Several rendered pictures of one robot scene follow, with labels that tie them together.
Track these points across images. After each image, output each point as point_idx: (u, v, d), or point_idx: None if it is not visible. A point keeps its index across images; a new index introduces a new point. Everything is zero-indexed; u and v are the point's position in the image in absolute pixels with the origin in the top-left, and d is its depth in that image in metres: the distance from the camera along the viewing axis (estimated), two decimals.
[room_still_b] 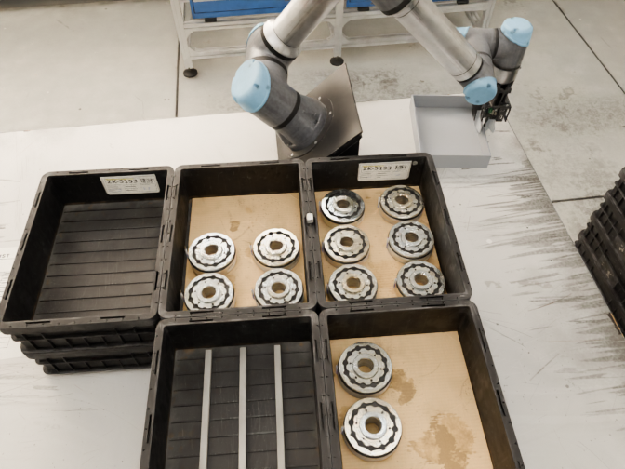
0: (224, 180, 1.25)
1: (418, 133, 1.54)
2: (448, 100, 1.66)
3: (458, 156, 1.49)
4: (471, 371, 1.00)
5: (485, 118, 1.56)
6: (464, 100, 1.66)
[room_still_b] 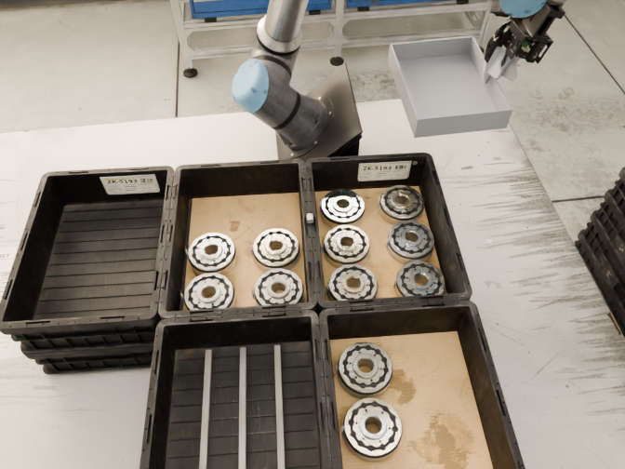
0: (224, 180, 1.25)
1: (408, 91, 1.12)
2: (439, 46, 1.25)
3: (468, 116, 1.08)
4: (471, 371, 1.00)
5: None
6: (459, 45, 1.25)
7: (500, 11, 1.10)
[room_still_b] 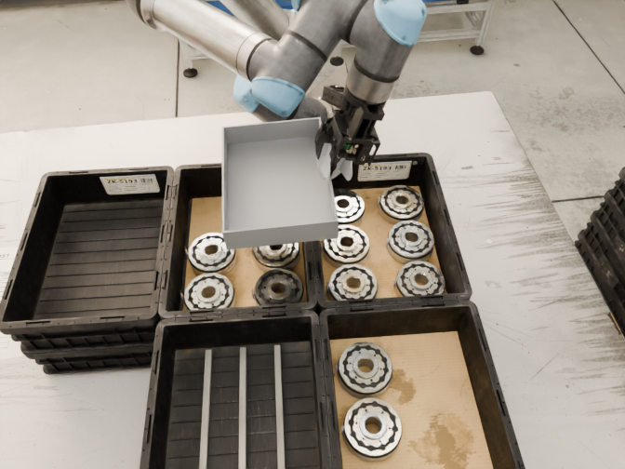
0: None
1: (223, 193, 0.95)
2: (282, 128, 1.07)
3: (285, 228, 0.90)
4: (471, 371, 1.00)
5: (337, 156, 0.98)
6: (306, 127, 1.08)
7: (328, 101, 0.92)
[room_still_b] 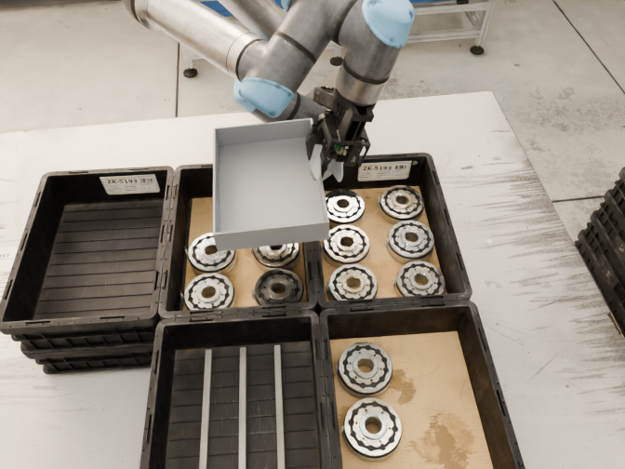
0: None
1: (214, 194, 0.95)
2: (273, 129, 1.07)
3: (275, 230, 0.90)
4: (471, 371, 1.00)
5: None
6: (298, 127, 1.07)
7: (319, 102, 0.92)
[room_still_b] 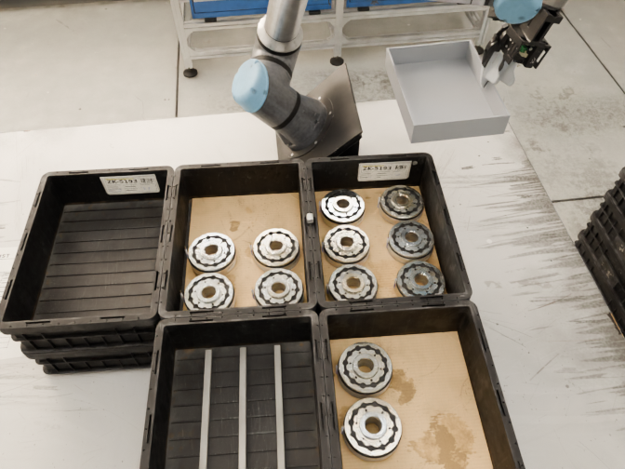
0: (224, 180, 1.25)
1: (405, 97, 1.11)
2: (436, 49, 1.24)
3: (465, 122, 1.07)
4: (471, 371, 1.00)
5: None
6: (457, 48, 1.24)
7: (498, 16, 1.09)
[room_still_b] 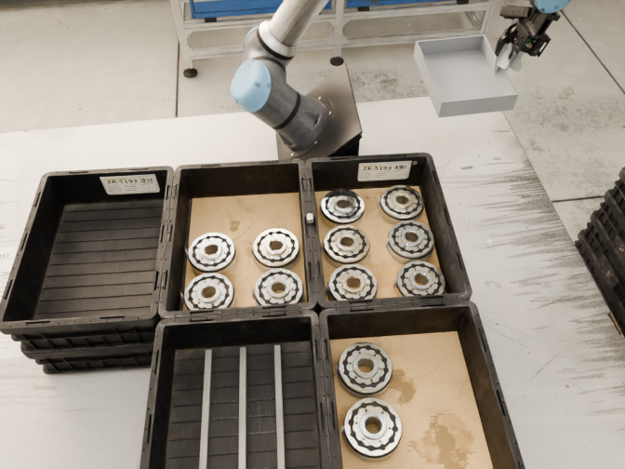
0: (224, 180, 1.25)
1: (432, 80, 1.38)
2: (457, 43, 1.51)
3: (482, 100, 1.34)
4: (471, 371, 1.00)
5: None
6: (473, 42, 1.51)
7: (508, 15, 1.35)
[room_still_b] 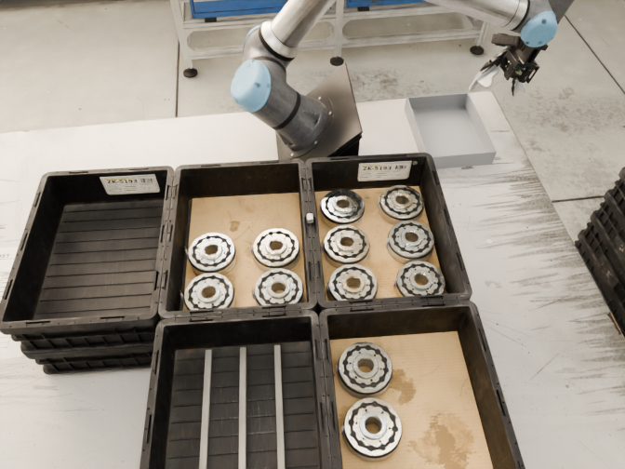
0: (224, 180, 1.25)
1: (420, 136, 1.54)
2: (443, 99, 1.66)
3: (464, 155, 1.50)
4: (471, 371, 1.00)
5: (512, 80, 1.48)
6: (458, 98, 1.67)
7: (499, 43, 1.42)
